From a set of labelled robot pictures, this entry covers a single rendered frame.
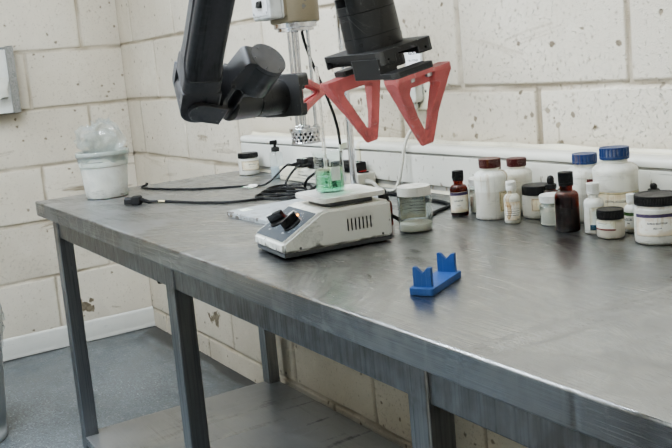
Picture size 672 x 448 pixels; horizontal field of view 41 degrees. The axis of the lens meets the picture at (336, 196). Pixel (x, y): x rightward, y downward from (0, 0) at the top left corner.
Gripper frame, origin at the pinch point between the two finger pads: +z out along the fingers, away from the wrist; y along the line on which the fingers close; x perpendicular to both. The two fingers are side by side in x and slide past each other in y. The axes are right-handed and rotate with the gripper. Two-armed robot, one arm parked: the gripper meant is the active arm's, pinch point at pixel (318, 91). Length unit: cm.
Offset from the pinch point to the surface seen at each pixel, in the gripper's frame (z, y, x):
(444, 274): -12.7, -33.7, 25.0
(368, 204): 2.0, -7.2, 19.1
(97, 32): 95, 222, -26
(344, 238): -3.0, -5.8, 23.9
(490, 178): 25.5, -15.2, 18.2
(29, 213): 60, 231, 43
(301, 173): 54, 64, 23
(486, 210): 25.1, -14.1, 23.9
